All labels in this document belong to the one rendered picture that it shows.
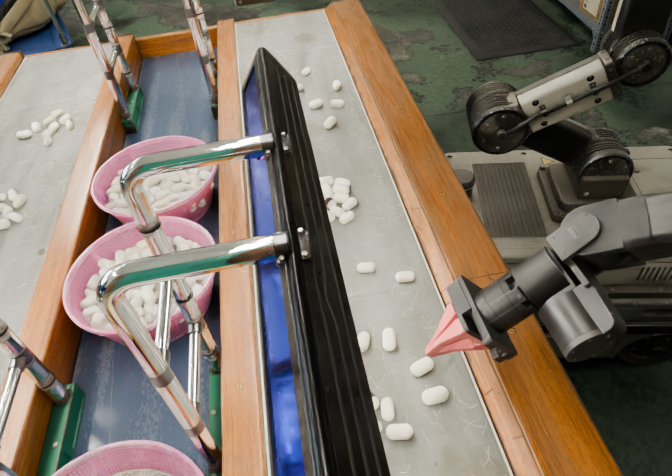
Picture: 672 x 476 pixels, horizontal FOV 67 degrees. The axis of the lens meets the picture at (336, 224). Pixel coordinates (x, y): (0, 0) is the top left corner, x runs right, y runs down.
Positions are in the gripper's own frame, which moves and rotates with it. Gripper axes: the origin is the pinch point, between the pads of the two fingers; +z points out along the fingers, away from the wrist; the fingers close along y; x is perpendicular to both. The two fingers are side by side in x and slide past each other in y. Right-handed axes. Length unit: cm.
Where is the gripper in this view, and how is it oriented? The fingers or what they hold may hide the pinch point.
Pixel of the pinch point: (432, 350)
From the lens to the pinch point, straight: 70.5
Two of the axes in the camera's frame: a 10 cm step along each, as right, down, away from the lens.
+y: 1.8, 6.7, -7.2
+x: 7.0, 4.3, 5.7
